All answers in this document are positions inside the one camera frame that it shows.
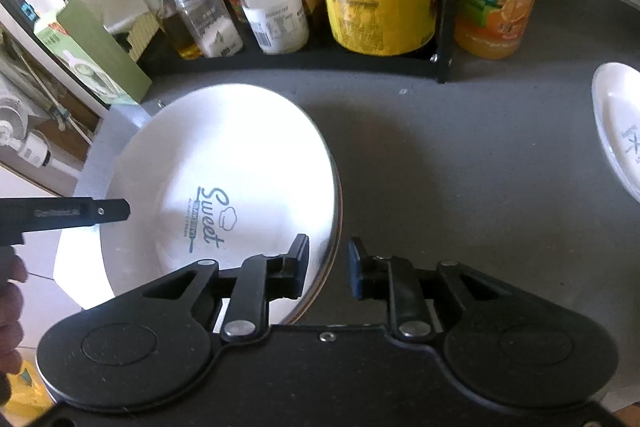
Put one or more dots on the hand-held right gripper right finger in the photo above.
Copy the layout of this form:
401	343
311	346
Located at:
356	269

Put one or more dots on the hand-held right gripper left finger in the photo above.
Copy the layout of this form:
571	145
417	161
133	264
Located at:
299	269

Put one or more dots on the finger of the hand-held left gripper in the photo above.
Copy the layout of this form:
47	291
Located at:
75	211

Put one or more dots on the white plate with floral print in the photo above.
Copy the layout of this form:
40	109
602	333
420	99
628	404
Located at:
338	227

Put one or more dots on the large white plate blue print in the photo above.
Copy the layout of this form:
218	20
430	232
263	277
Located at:
200	157

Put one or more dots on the person's left hand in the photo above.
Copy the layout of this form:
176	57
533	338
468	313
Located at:
10	269

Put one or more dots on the white fan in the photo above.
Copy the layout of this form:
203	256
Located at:
20	122

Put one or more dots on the green cardboard box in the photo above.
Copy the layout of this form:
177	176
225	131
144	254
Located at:
95	52

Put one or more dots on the yellow plastic bag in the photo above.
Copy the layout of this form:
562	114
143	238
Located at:
25	387

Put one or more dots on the white crumpled tissue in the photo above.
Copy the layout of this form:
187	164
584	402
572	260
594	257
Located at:
115	2

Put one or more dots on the small glass seasoning jar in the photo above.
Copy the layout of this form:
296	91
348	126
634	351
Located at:
210	27

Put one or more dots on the small white plate black print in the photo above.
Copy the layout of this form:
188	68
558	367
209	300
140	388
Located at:
620	127

